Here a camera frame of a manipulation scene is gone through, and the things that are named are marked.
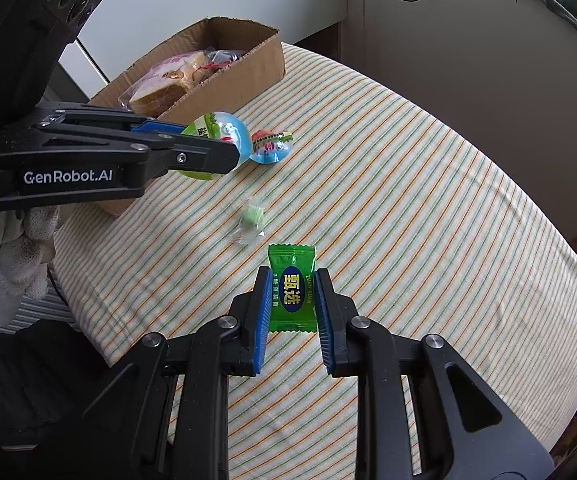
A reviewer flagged jelly cup with printed lid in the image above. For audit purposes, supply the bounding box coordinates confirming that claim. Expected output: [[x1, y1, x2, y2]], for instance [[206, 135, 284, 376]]
[[178, 112, 252, 181], [248, 129, 295, 165]]

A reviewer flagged grey striped bedding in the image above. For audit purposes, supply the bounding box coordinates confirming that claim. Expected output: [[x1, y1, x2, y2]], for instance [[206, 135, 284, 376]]
[[0, 270, 82, 333]]

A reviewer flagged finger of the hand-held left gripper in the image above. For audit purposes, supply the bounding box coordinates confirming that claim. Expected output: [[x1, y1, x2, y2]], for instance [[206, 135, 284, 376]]
[[37, 102, 190, 137], [31, 126, 244, 182]]

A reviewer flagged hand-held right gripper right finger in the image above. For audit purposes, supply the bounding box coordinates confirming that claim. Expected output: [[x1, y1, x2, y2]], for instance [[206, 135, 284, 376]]
[[315, 267, 555, 480]]

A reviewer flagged striped cloth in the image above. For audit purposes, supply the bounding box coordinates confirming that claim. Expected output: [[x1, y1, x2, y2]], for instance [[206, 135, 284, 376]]
[[51, 42, 577, 480]]

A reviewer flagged person's left hand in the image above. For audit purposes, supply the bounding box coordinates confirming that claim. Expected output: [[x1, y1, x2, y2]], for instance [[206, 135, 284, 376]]
[[0, 205, 62, 330]]

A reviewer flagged green candy in clear wrapper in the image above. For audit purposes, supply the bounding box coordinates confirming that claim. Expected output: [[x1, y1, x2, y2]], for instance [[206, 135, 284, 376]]
[[232, 199, 265, 246]]

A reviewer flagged cardboard box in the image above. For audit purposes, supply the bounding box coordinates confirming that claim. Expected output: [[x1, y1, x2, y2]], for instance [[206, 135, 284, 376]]
[[88, 16, 285, 218]]

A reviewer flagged green candy packet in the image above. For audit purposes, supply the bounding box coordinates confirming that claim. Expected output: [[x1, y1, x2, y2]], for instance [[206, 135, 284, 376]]
[[267, 242, 319, 333]]

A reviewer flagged sliced bread packet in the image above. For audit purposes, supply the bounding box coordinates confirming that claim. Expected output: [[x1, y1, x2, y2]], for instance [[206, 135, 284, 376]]
[[121, 50, 209, 118]]

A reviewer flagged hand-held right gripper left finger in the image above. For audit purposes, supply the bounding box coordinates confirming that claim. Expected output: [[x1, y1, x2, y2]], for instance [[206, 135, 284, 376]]
[[63, 266, 274, 480]]

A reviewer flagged red clear candy packet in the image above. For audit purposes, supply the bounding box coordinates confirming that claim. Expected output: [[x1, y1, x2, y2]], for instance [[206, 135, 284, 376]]
[[203, 49, 244, 76]]

